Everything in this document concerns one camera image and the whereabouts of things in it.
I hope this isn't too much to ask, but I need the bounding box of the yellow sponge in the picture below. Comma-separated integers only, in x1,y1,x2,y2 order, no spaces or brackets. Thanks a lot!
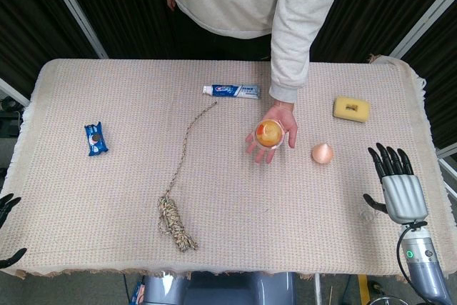
333,96,371,124

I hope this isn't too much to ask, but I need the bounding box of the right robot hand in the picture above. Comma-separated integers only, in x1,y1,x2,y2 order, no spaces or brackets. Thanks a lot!
363,142,429,226

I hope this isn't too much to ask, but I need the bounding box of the person's bare hand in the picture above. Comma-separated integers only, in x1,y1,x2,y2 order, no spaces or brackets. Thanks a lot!
245,100,298,164

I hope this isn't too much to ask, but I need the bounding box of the orange jelly cup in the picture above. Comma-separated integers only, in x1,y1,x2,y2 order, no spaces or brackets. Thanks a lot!
254,119,286,150

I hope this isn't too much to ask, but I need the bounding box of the blue white toothpaste tube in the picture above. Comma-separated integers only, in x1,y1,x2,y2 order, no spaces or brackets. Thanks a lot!
202,84,261,100

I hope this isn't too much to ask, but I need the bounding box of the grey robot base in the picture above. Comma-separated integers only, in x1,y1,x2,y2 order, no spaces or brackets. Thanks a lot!
141,271,297,305

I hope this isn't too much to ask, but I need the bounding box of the braided beige rope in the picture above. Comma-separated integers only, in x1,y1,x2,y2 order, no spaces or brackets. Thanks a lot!
157,101,218,253

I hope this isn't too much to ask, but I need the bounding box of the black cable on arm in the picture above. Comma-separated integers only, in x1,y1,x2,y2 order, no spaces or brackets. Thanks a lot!
396,221,428,297

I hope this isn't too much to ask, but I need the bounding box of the blue cookie packet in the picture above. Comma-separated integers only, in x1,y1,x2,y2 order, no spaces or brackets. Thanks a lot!
84,121,109,158

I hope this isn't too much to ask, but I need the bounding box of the pink cone-shaped object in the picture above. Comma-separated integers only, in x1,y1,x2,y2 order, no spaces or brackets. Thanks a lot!
311,143,336,166

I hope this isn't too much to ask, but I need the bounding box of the grey sweatshirt forearm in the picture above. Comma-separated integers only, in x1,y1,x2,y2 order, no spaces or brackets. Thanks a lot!
268,0,351,104

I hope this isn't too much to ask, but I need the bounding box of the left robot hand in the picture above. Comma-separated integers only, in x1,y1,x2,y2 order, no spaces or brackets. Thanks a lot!
0,193,28,269

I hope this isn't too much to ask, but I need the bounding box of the beige woven tablecloth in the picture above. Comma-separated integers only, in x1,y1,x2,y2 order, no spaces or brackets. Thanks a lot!
0,54,457,281

